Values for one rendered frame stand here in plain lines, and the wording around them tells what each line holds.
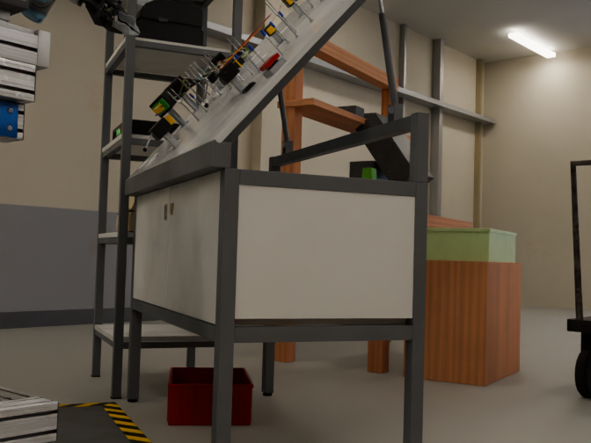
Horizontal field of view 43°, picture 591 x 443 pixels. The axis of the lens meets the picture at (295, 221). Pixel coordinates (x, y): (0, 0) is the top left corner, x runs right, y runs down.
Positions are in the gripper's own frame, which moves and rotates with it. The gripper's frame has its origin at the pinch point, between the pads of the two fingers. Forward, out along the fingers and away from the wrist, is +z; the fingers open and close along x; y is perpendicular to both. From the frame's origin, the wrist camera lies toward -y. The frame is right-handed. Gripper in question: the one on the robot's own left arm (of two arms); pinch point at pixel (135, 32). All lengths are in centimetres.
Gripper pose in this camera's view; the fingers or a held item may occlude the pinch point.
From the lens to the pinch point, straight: 265.9
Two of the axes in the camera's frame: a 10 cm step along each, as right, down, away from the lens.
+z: 8.1, 4.8, 3.4
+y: 4.2, -0.8, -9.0
